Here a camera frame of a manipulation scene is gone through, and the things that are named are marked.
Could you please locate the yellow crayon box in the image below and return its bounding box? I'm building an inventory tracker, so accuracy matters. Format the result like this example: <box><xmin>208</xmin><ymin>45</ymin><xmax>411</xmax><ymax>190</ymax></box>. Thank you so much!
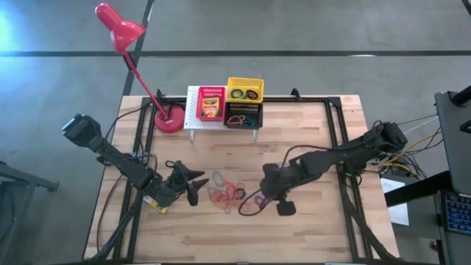
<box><xmin>200</xmin><ymin>95</ymin><xmax>222</xmax><ymax>120</ymax></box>
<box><xmin>142</xmin><ymin>194</ymin><xmax>169</xmax><ymax>215</ymax></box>

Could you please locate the yellow plastic basket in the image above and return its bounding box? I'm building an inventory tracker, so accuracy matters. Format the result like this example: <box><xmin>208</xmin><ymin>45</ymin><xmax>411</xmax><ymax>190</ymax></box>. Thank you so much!
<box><xmin>226</xmin><ymin>77</ymin><xmax>265</xmax><ymax>104</ymax></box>

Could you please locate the red plastic basket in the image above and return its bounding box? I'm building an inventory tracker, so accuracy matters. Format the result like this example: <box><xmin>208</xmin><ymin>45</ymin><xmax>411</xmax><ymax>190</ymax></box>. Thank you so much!
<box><xmin>196</xmin><ymin>85</ymin><xmax>227</xmax><ymax>122</ymax></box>

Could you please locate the orange rubber band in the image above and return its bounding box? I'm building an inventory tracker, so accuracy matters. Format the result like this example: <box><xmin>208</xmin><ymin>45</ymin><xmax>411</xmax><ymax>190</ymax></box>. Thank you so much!
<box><xmin>220</xmin><ymin>182</ymin><xmax>240</xmax><ymax>202</ymax></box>
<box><xmin>226</xmin><ymin>114</ymin><xmax>247</xmax><ymax>126</ymax></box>

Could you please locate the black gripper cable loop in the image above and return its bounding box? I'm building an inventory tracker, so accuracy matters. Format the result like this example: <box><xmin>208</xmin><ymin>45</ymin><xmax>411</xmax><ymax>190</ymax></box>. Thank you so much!
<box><xmin>238</xmin><ymin>189</ymin><xmax>280</xmax><ymax>217</ymax></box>

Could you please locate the black aluminium table frame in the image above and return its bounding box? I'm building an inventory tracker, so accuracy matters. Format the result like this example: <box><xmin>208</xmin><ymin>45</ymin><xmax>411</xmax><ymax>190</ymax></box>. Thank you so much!
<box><xmin>88</xmin><ymin>93</ymin><xmax>402</xmax><ymax>264</ymax></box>

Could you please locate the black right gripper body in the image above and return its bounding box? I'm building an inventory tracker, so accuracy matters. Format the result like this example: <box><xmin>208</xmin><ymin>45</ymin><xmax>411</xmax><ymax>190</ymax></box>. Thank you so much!
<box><xmin>260</xmin><ymin>163</ymin><xmax>297</xmax><ymax>217</ymax></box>

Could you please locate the white paper sheet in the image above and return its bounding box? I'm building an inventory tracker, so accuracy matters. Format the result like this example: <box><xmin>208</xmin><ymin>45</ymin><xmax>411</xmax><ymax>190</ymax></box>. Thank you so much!
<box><xmin>380</xmin><ymin>177</ymin><xmax>410</xmax><ymax>227</ymax></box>

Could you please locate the black desk beam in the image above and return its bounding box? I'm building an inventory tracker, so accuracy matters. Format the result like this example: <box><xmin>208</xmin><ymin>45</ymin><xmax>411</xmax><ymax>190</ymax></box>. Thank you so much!
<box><xmin>384</xmin><ymin>170</ymin><xmax>454</xmax><ymax>208</ymax></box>

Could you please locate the red desk lamp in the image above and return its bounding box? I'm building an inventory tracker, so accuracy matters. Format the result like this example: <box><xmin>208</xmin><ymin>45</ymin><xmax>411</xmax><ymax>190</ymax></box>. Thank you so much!
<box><xmin>94</xmin><ymin>2</ymin><xmax>186</xmax><ymax>134</ymax></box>

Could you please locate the black plastic basket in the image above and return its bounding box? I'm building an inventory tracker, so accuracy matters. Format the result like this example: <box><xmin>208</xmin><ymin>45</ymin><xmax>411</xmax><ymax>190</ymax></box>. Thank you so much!
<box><xmin>223</xmin><ymin>102</ymin><xmax>264</xmax><ymax>130</ymax></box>

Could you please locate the white perforated metal shelf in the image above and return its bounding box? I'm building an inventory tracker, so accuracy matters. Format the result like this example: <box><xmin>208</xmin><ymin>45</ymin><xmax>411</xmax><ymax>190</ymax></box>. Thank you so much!
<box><xmin>183</xmin><ymin>85</ymin><xmax>261</xmax><ymax>143</ymax></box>

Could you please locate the brown cable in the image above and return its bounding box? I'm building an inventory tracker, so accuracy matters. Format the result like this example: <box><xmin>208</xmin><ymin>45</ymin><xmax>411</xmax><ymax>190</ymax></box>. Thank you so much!
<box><xmin>96</xmin><ymin>172</ymin><xmax>124</xmax><ymax>255</ymax></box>

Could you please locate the black computer keyboard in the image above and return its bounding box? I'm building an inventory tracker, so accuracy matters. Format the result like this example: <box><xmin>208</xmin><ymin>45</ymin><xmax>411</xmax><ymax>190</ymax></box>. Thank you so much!
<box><xmin>443</xmin><ymin>191</ymin><xmax>471</xmax><ymax>236</ymax></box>

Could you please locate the grey-blue rubber band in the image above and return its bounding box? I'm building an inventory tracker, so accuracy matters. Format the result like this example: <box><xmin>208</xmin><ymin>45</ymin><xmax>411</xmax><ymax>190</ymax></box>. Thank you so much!
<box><xmin>212</xmin><ymin>169</ymin><xmax>226</xmax><ymax>188</ymax></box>

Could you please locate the grey metal stand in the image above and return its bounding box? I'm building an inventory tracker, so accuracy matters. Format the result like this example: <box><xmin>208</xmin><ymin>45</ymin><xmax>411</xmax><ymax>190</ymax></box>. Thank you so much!
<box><xmin>0</xmin><ymin>160</ymin><xmax>60</xmax><ymax>265</ymax></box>

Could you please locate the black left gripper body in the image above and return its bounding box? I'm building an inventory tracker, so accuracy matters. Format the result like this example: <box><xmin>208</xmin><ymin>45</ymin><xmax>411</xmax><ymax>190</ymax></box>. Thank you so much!
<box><xmin>150</xmin><ymin>160</ymin><xmax>199</xmax><ymax>208</ymax></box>

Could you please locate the pile of rubber bands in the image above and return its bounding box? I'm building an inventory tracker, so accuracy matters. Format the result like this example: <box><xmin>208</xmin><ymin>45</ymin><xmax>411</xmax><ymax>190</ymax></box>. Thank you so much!
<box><xmin>207</xmin><ymin>182</ymin><xmax>251</xmax><ymax>215</ymax></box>

